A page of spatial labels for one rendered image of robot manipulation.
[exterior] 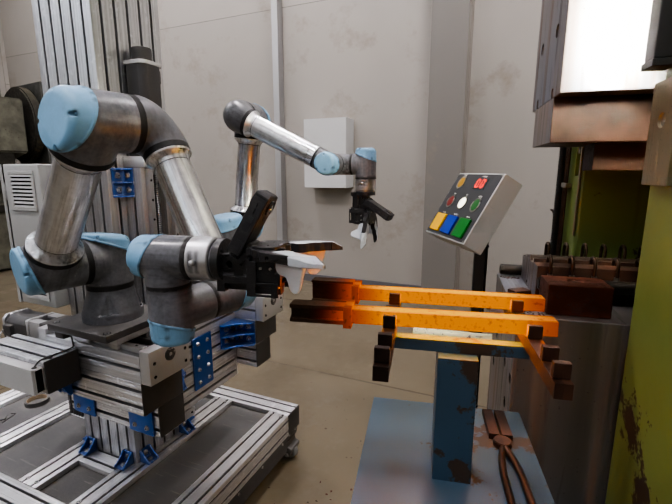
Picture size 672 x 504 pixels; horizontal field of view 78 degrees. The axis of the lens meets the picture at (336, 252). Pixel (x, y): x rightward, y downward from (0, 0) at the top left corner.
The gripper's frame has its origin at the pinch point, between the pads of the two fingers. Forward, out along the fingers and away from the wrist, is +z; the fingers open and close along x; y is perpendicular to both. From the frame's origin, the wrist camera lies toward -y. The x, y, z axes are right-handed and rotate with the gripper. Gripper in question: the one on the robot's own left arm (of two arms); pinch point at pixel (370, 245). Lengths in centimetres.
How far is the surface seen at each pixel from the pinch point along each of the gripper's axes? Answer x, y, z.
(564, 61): 44, -56, -49
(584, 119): 38, -61, -38
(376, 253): -258, 83, 56
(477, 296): 69, -44, -5
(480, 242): -6.0, -38.2, -3.0
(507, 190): -11, -45, -21
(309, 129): -237, 148, -68
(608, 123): 37, -66, -37
